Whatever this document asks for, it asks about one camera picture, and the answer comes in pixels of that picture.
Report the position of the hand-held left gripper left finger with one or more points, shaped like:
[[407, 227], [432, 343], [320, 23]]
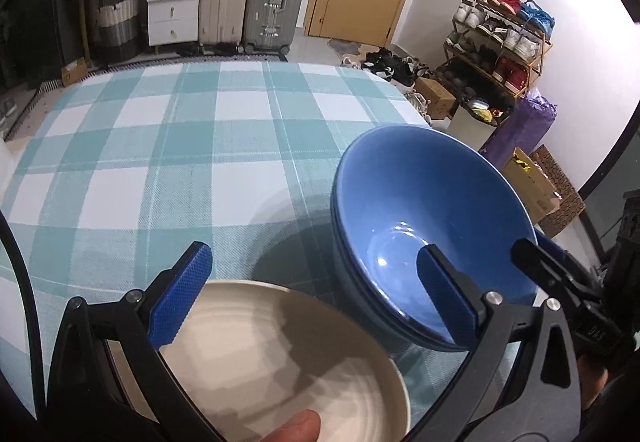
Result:
[[180, 297]]

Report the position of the woven laundry basket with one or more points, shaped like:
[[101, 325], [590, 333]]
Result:
[[117, 26]]

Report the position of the shoe rack with shoes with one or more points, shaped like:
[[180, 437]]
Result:
[[500, 36]]

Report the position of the grey floor mat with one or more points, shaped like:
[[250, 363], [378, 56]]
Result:
[[345, 49]]

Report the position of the pile of dark shoes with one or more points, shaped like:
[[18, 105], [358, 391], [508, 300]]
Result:
[[395, 66]]

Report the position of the person's left hand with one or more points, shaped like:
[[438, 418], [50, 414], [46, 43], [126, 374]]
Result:
[[297, 429]]

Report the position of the flat cardboard box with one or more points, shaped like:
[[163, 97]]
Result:
[[75, 74]]

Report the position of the purple bag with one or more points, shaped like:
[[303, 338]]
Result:
[[525, 126]]

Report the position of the teal checked tablecloth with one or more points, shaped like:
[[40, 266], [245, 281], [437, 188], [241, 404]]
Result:
[[175, 146]]

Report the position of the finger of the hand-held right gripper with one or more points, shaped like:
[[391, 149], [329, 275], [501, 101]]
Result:
[[554, 248], [555, 272]]

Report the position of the white trash bin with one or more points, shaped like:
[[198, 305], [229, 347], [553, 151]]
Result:
[[467, 131]]

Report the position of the cream plate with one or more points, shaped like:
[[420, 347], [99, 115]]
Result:
[[280, 347]]

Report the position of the brown patterned board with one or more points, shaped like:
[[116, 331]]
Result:
[[565, 197]]

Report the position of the person's right hand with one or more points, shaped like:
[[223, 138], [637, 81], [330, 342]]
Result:
[[592, 382]]

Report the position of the printed cardboard box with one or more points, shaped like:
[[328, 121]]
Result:
[[530, 187]]

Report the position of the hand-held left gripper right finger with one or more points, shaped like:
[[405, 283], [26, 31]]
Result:
[[445, 297]]

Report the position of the small cardboard box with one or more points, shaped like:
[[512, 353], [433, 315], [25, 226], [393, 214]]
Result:
[[435, 99]]

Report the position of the silver suitcase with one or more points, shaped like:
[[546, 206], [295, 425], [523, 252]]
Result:
[[275, 1]]

